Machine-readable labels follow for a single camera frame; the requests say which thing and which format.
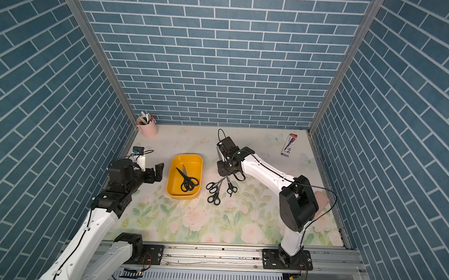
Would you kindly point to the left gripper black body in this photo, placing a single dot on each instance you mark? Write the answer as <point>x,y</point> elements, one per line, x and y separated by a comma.
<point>148,176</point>

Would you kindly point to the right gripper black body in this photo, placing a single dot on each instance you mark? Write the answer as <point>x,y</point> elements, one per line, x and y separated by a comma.
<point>225,168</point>

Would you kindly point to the black scissors small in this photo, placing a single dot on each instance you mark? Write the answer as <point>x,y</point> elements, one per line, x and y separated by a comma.
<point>232,189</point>

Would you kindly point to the black scissors pair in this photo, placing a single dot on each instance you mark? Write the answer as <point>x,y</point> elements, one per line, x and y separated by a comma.
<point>214,198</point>
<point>214,187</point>

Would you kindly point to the blue handled scissors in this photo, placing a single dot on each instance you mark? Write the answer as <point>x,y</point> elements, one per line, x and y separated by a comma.
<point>239,176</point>

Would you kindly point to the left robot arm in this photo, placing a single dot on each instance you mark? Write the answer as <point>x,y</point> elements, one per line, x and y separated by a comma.
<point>106,209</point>

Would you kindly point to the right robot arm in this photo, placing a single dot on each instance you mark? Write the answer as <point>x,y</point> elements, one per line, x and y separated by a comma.
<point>297,202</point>

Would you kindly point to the yellow plastic storage box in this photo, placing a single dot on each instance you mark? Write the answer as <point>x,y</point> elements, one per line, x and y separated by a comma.
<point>184,180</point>

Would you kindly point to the pink metal pen holder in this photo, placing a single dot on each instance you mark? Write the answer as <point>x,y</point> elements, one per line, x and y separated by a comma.
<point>147,128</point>

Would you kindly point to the floral table mat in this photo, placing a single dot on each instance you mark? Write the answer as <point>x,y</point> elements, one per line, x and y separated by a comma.
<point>250,216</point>

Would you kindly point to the pen refill package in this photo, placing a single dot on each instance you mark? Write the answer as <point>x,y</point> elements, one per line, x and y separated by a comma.
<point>288,146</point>

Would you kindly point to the pink phone case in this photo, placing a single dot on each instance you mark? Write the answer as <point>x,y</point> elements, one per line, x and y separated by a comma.
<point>323,202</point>

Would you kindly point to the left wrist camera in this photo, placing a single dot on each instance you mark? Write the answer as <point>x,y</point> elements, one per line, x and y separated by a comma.
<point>139,154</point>

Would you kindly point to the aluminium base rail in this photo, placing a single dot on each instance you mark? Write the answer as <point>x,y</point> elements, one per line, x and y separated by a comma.
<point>337,261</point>

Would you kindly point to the aluminium corner post left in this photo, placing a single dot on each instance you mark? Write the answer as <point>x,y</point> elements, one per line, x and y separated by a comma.
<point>89,34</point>

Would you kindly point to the aluminium corner post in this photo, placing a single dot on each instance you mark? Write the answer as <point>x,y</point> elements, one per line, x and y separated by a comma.
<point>355,44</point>
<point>89,34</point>

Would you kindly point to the aluminium corner post right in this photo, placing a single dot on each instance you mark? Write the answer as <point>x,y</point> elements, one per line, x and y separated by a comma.
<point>355,44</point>

